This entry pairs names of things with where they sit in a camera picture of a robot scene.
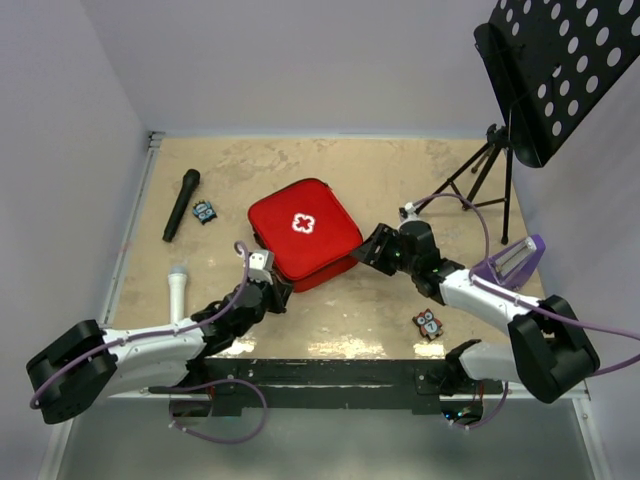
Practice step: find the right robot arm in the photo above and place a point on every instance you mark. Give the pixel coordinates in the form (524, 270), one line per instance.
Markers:
(548, 351)

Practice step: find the black music stand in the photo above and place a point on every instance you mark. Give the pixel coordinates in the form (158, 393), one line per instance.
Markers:
(593, 174)

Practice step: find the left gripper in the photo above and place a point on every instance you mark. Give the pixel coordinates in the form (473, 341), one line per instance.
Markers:
(278, 289)

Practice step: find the brown owl toy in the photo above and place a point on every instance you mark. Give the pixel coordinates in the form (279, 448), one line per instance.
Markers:
(429, 326)

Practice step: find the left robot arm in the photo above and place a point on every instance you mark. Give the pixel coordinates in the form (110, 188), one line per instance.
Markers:
(90, 362)

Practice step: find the black microphone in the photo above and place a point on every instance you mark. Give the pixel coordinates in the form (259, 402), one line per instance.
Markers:
(190, 182)

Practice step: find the red medicine kit case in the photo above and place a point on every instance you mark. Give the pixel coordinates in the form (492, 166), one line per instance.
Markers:
(309, 231)

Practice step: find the purple box device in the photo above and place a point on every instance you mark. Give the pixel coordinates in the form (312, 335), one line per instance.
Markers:
(512, 267)

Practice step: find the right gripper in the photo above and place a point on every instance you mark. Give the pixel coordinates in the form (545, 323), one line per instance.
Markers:
(382, 236)

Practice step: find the blue owl toy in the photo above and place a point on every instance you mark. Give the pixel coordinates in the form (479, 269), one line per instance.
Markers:
(204, 212)

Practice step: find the white microphone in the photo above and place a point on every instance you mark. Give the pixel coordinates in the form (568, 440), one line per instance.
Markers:
(177, 281)

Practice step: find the aluminium left rail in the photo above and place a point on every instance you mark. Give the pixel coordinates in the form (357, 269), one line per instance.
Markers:
(106, 317)

